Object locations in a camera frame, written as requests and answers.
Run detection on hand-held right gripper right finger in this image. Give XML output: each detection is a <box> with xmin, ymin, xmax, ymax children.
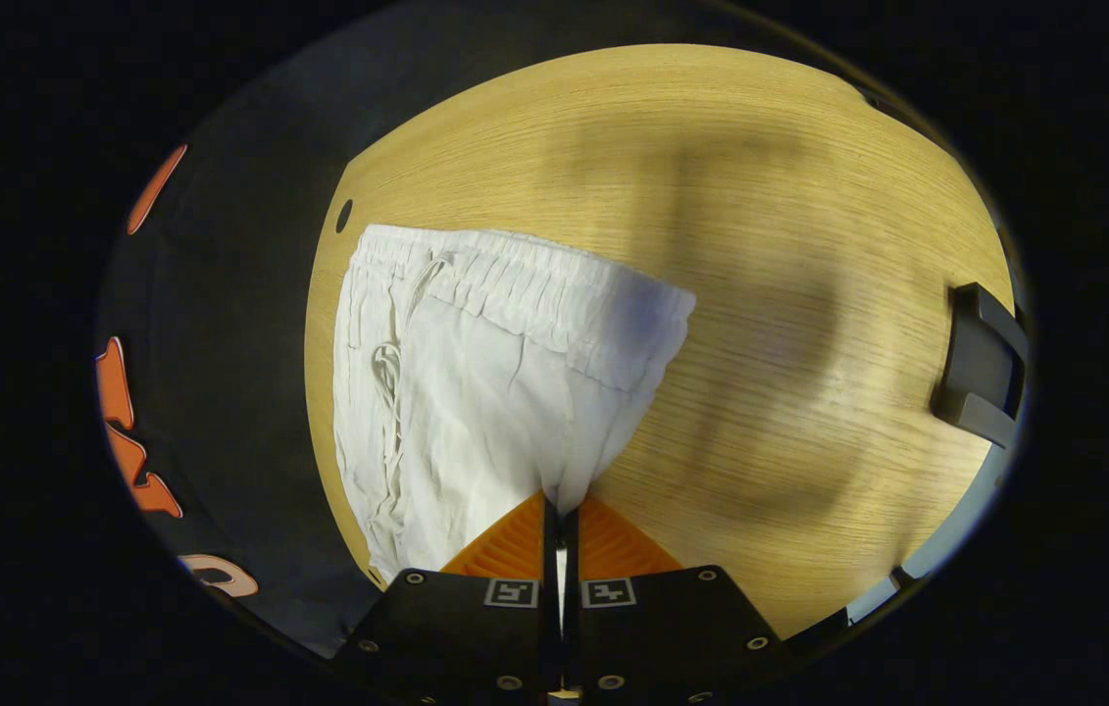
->
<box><xmin>564</xmin><ymin>492</ymin><xmax>792</xmax><ymax>705</ymax></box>

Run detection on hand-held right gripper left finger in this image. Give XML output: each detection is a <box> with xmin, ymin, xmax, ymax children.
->
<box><xmin>333</xmin><ymin>490</ymin><xmax>561</xmax><ymax>705</ymax></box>

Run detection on white jeans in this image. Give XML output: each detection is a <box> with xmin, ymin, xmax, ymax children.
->
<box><xmin>332</xmin><ymin>224</ymin><xmax>698</xmax><ymax>585</ymax></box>

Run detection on black backdrop cloth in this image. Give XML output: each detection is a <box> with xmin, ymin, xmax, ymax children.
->
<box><xmin>95</xmin><ymin>20</ymin><xmax>477</xmax><ymax>660</ymax></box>

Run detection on black block-shaped object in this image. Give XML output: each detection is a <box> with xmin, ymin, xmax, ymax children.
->
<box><xmin>931</xmin><ymin>282</ymin><xmax>1032</xmax><ymax>450</ymax></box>

